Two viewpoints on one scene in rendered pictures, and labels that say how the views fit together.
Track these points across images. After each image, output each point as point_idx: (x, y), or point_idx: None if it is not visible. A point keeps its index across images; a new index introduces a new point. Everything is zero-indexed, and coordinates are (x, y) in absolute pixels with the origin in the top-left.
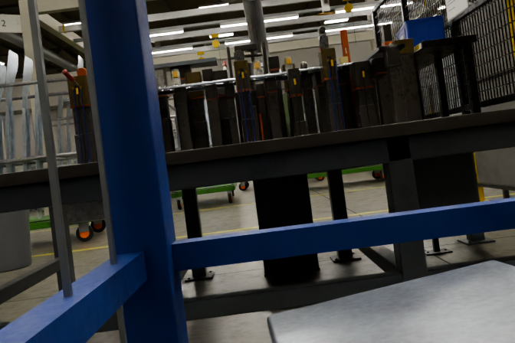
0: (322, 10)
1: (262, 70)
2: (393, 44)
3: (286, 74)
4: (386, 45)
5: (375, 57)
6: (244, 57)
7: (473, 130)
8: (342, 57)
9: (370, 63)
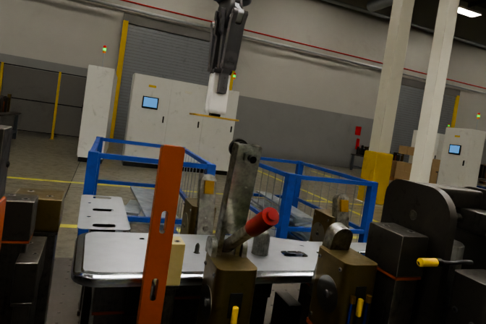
0: (226, 107)
1: (455, 276)
2: (100, 195)
3: (293, 252)
4: (111, 196)
5: (106, 223)
6: (332, 206)
7: None
8: (175, 236)
9: (101, 246)
